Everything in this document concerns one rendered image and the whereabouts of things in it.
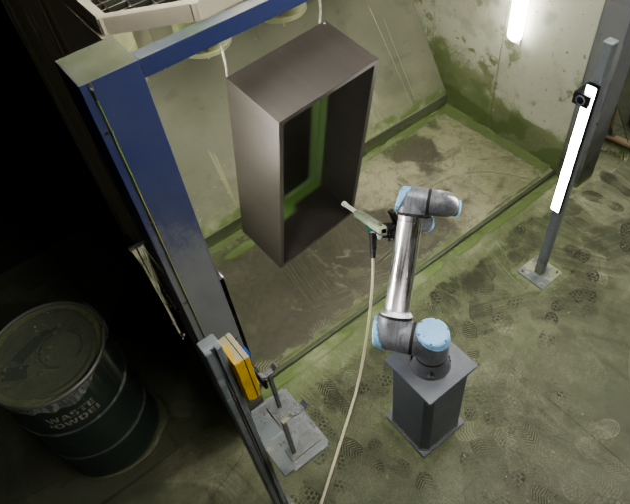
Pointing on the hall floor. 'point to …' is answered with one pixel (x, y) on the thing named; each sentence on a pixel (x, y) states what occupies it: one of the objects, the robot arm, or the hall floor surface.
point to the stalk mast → (208, 347)
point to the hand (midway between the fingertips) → (371, 229)
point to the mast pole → (581, 150)
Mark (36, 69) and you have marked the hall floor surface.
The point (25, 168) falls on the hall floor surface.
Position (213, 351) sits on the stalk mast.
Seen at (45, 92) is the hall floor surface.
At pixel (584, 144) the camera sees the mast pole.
